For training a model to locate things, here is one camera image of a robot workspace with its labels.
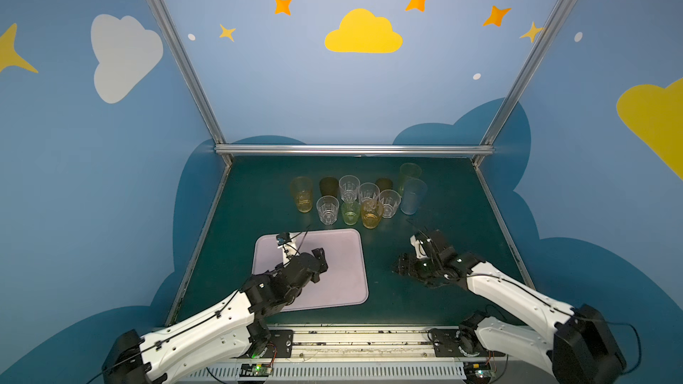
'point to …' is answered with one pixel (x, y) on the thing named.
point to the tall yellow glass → (302, 188)
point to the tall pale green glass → (408, 171)
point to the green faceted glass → (350, 212)
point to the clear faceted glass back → (349, 188)
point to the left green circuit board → (256, 370)
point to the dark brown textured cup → (329, 186)
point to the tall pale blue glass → (413, 195)
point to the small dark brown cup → (384, 184)
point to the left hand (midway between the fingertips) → (319, 258)
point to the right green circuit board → (478, 372)
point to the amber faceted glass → (372, 212)
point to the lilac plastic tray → (343, 283)
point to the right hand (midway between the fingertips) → (402, 267)
